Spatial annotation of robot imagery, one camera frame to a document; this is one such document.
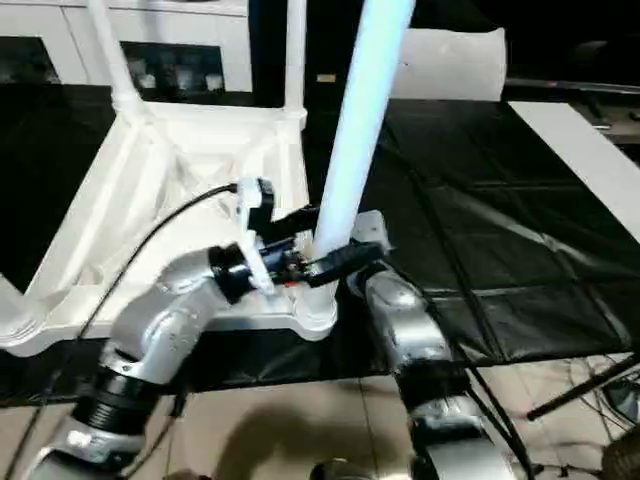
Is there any white plastic table leg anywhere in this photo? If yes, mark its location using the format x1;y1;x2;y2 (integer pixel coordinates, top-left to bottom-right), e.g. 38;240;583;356
282;0;308;120
305;0;417;312
0;272;40;347
86;0;142;120

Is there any white plastic table top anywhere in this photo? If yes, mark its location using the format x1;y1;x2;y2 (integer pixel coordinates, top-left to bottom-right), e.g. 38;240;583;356
0;99;340;360

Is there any black work mat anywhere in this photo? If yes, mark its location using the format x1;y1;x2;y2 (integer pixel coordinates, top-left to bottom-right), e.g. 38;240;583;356
0;82;640;397

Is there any dark cabinet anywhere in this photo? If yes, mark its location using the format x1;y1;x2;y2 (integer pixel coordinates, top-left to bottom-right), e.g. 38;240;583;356
251;0;351;146

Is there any white board with round fitting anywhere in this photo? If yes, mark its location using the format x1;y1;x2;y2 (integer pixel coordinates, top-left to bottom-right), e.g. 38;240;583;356
393;27;508;102

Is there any white glass-door cabinet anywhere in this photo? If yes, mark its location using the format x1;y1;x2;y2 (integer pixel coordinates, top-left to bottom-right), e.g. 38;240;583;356
0;0;255;95

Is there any white flat panel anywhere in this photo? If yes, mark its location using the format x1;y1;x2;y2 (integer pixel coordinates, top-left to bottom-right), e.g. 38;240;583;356
507;99;640;237

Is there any thin black rod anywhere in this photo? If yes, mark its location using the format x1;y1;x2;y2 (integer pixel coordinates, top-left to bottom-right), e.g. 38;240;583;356
526;351;640;422

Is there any dark grey bar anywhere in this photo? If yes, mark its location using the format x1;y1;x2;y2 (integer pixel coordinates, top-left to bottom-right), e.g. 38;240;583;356
504;78;640;95

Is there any brown round object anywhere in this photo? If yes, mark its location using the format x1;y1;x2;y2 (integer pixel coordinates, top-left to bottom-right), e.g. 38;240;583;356
601;439;640;480

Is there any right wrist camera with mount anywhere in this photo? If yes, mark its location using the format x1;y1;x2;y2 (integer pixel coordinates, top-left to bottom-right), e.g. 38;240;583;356
351;209;397;264

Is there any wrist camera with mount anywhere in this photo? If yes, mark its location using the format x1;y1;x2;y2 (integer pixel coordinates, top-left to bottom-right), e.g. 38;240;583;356
351;209;397;264
233;174;277;297

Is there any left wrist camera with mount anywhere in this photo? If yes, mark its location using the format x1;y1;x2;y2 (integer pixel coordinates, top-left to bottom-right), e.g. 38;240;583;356
233;174;277;297

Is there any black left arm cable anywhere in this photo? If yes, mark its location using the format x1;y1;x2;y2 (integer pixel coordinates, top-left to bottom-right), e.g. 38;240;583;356
9;183;240;474

